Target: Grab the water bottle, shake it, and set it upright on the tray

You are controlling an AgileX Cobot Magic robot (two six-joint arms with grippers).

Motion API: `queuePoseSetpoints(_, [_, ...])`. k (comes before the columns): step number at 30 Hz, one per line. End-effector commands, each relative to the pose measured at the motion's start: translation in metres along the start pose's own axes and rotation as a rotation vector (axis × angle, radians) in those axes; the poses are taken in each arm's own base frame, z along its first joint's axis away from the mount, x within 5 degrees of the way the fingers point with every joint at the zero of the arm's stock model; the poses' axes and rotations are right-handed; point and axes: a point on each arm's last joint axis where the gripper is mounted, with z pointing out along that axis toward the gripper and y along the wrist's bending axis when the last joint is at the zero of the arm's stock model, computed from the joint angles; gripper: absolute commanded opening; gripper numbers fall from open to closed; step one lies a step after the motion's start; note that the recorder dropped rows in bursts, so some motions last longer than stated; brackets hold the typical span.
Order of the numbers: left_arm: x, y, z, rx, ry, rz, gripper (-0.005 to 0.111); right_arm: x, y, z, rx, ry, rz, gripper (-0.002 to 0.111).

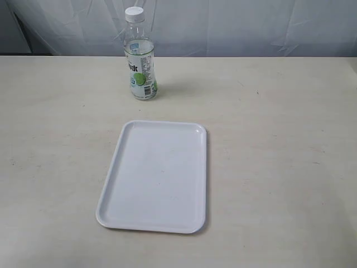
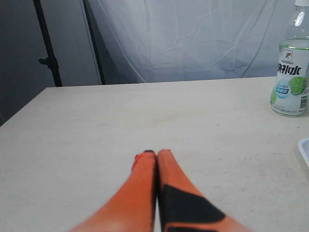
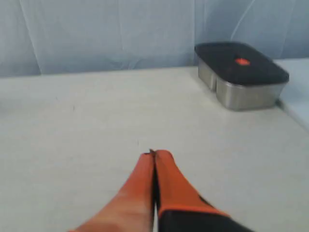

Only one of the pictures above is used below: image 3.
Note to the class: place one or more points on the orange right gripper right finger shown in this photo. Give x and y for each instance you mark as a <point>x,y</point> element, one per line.
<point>180,207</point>

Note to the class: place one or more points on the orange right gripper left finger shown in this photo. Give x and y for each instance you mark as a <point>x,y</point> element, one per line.
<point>132,208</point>

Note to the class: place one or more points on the steel lunch box black lid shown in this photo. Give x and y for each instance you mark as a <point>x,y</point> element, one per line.
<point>241,77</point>

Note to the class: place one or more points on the white backdrop cloth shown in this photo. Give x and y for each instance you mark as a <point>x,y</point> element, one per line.
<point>64,36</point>

